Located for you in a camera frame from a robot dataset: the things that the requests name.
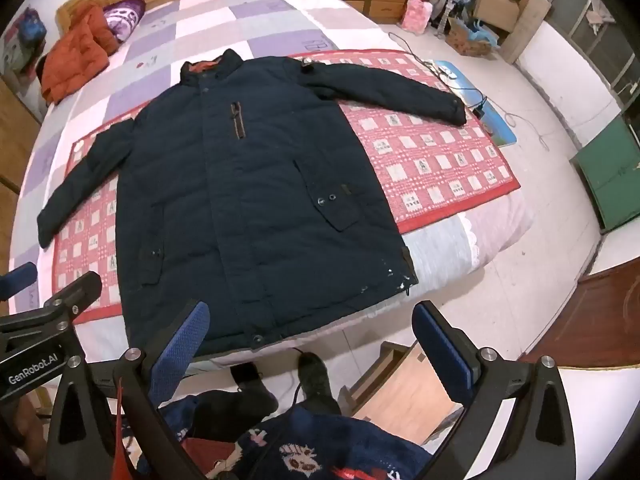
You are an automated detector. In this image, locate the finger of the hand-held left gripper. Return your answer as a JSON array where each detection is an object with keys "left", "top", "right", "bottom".
[
  {"left": 42, "top": 270, "right": 104, "bottom": 329},
  {"left": 0, "top": 262, "right": 39, "bottom": 302}
]

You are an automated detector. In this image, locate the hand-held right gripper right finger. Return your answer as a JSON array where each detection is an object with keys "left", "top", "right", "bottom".
[{"left": 411, "top": 301, "right": 592, "bottom": 480}]

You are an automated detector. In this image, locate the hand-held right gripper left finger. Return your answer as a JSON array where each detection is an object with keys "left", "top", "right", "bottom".
[{"left": 45, "top": 301, "right": 211, "bottom": 480}]

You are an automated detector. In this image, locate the dark navy padded jacket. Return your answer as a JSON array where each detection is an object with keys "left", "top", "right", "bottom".
[{"left": 36, "top": 48, "right": 468, "bottom": 359}]

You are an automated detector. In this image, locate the small wooden stool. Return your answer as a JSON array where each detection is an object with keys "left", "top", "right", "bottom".
[{"left": 337, "top": 341, "right": 467, "bottom": 444}]

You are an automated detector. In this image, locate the person's black shoe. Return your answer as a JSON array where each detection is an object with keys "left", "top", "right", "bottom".
[
  {"left": 229, "top": 363, "right": 262, "bottom": 389},
  {"left": 297, "top": 352, "right": 342, "bottom": 416}
]

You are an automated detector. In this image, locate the wooden wardrobe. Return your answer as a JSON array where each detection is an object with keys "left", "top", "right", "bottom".
[{"left": 0, "top": 74, "right": 42, "bottom": 203}]

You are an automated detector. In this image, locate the brown wooden door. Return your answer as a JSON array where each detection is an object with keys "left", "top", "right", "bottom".
[{"left": 520, "top": 259, "right": 640, "bottom": 369}]

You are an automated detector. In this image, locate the person's dark patterned fleece garment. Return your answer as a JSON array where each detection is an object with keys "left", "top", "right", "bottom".
[{"left": 115, "top": 389, "right": 437, "bottom": 480}]

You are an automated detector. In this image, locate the red checked blanket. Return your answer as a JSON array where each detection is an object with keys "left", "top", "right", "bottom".
[{"left": 52, "top": 49, "right": 522, "bottom": 322}]

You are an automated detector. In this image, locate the orange padded jacket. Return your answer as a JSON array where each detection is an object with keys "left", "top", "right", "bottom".
[{"left": 39, "top": 2, "right": 121, "bottom": 106}]

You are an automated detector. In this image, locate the blue floor mat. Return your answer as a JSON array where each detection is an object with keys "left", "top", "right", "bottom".
[{"left": 434, "top": 60, "right": 519, "bottom": 147}]

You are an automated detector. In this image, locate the blue and white bag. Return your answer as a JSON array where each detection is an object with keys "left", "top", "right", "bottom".
[{"left": 0, "top": 6, "right": 49, "bottom": 77}]

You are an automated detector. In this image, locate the green board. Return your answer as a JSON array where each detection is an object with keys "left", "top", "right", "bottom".
[{"left": 570, "top": 114, "right": 640, "bottom": 234}]

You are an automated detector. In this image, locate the purple patterned pillow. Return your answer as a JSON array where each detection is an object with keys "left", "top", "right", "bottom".
[{"left": 102, "top": 0, "right": 147, "bottom": 41}]

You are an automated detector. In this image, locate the brown printed box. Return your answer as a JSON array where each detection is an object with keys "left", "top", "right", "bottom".
[{"left": 444, "top": 17, "right": 494, "bottom": 59}]

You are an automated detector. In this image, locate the bed with patchwork sheet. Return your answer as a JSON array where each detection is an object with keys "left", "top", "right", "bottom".
[{"left": 9, "top": 0, "right": 534, "bottom": 376}]

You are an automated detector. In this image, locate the pink bag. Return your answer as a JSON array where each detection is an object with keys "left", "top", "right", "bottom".
[{"left": 400, "top": 0, "right": 434, "bottom": 35}]

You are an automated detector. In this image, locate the large cardboard box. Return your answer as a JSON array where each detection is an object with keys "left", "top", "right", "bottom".
[{"left": 467, "top": 0, "right": 552, "bottom": 64}]

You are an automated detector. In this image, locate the metal framed window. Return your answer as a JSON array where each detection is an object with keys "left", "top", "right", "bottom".
[{"left": 546, "top": 0, "right": 640, "bottom": 111}]

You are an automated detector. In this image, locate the white floor cable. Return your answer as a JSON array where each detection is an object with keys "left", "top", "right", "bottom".
[{"left": 492, "top": 102, "right": 549, "bottom": 154}]

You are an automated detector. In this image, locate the black floor cable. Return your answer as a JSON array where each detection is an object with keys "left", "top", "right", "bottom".
[{"left": 389, "top": 32, "right": 488, "bottom": 120}]

